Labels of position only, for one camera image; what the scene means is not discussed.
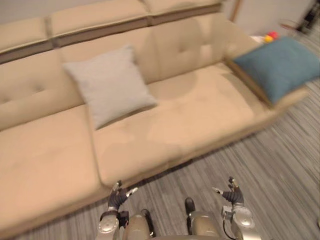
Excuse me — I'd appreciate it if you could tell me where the red and yellow toy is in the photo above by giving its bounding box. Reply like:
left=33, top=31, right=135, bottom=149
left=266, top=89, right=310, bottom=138
left=264, top=30, right=279, bottom=43

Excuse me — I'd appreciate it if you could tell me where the silver robot leg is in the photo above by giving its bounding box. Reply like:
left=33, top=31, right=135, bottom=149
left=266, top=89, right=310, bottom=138
left=122, top=209, right=157, bottom=240
left=184, top=197, right=226, bottom=237

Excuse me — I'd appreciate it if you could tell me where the grey square cushion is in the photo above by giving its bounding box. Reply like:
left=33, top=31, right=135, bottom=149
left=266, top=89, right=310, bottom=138
left=62, top=44, right=159, bottom=130

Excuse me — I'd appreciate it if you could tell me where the teal square cushion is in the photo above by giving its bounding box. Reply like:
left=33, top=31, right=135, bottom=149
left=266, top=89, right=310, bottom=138
left=232, top=36, right=320, bottom=105

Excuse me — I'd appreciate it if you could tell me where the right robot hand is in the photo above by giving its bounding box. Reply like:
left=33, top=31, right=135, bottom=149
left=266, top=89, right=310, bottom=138
left=211, top=176, right=245, bottom=207

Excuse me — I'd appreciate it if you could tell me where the silver right robot leg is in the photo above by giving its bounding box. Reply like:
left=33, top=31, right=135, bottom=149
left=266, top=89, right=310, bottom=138
left=184, top=197, right=226, bottom=237

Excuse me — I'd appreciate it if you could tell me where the silver left robot leg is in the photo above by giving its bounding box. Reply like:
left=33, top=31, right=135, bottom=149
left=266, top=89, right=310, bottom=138
left=122, top=209, right=157, bottom=240

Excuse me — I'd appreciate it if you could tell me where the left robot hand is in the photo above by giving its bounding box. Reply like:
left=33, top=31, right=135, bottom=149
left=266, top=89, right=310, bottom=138
left=107, top=180, right=139, bottom=209

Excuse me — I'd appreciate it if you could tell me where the beige fabric sofa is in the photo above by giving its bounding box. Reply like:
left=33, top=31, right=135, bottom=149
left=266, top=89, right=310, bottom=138
left=0, top=0, right=310, bottom=235

